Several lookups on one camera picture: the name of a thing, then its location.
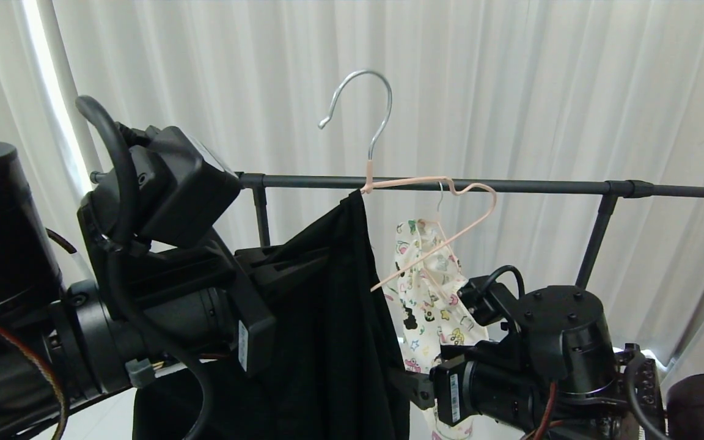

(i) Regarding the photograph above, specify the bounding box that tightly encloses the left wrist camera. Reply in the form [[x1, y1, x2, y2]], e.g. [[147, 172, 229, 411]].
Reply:
[[77, 125, 243, 260]]

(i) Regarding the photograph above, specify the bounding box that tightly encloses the black clothes rack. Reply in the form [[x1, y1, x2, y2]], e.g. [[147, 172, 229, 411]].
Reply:
[[89, 171, 704, 291]]

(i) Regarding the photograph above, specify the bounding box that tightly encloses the cream printed garment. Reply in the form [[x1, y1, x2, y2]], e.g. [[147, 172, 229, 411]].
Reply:
[[383, 219, 491, 440]]

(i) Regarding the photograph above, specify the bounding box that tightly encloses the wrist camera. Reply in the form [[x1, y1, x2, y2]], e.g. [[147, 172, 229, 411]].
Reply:
[[77, 125, 243, 260], [457, 266, 527, 343]]

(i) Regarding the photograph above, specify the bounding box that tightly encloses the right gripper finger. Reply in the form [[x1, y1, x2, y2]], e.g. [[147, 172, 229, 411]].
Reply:
[[389, 368, 436, 410]]

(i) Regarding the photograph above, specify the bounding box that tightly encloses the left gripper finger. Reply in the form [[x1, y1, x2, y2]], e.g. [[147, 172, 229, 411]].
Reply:
[[234, 244, 332, 293]]

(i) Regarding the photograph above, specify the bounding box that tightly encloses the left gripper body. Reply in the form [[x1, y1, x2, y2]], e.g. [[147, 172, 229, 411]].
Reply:
[[112, 243, 277, 387]]

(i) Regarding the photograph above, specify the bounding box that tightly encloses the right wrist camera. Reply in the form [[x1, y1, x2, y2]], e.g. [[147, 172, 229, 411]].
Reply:
[[457, 266, 527, 343]]

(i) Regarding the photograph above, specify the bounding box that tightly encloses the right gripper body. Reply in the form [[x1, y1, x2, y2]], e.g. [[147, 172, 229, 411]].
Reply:
[[430, 338, 543, 432]]

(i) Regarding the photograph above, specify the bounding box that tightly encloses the white curtain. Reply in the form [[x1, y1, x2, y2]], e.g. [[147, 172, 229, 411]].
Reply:
[[0, 0, 704, 367]]

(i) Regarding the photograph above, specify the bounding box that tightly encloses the pink clothes hanger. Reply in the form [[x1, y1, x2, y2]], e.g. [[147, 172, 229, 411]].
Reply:
[[396, 180, 470, 295], [318, 69, 498, 293]]

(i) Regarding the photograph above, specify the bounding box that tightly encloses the black garment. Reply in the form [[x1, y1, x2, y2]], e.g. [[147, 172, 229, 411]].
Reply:
[[132, 189, 412, 440]]

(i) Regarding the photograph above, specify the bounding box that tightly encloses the black cable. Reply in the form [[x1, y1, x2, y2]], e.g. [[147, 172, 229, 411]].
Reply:
[[75, 95, 215, 440]]

